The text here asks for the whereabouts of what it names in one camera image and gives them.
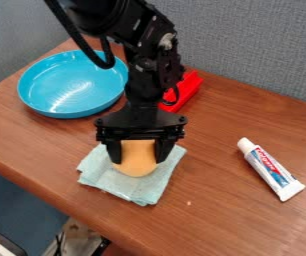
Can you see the light green folded cloth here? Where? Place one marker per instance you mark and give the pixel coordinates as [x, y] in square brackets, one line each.
[142, 190]

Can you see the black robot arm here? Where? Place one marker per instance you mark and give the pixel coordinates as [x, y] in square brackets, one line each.
[134, 23]

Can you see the white toothpaste tube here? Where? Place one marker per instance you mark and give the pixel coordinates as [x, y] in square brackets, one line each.
[277, 176]

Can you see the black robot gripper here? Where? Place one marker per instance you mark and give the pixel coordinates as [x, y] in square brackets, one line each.
[141, 123]

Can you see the blue plastic plate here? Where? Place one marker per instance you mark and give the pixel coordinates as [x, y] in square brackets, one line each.
[66, 87]

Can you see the red plastic block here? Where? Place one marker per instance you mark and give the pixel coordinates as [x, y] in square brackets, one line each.
[189, 87]

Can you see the grey object under table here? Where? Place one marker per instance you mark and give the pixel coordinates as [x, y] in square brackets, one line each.
[78, 240]

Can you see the yellow egg-shaped ball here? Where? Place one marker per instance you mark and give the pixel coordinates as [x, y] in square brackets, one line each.
[138, 158]

